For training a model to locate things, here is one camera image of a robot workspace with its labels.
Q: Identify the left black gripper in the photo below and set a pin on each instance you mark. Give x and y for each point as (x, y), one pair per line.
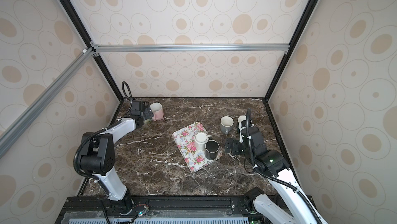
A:
(148, 113)

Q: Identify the white ceramic mug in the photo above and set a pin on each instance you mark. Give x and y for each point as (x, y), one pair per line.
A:
(200, 139)

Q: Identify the pink ceramic mug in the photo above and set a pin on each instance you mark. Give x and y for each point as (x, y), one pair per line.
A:
(157, 111)

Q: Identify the grey ceramic mug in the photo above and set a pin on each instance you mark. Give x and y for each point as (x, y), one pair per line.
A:
(226, 124)

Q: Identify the dark green ceramic mug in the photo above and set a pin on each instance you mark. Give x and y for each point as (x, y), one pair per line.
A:
(242, 123)

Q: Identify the left aluminium frame bar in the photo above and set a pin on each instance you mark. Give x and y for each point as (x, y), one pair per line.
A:
(19, 126)

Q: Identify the floral rectangular serving tray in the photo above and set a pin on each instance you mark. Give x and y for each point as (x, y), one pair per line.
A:
(193, 152)

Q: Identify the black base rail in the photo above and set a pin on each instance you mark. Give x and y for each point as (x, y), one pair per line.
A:
(162, 210)

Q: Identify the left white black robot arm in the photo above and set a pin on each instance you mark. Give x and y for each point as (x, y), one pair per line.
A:
(95, 157)

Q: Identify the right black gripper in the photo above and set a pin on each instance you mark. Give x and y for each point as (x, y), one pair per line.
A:
(234, 143)

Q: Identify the back aluminium frame bar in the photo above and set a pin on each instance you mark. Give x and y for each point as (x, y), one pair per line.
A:
(192, 48)

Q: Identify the black metal cup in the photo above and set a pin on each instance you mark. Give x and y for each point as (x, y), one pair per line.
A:
(211, 149)

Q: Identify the green circuit board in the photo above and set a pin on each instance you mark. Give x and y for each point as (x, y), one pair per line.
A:
(139, 210)

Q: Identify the aluminium frame bar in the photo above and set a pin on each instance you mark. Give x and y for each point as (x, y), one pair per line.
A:
(19, 126)
(192, 48)

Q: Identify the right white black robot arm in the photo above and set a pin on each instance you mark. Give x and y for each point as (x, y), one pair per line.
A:
(272, 166)

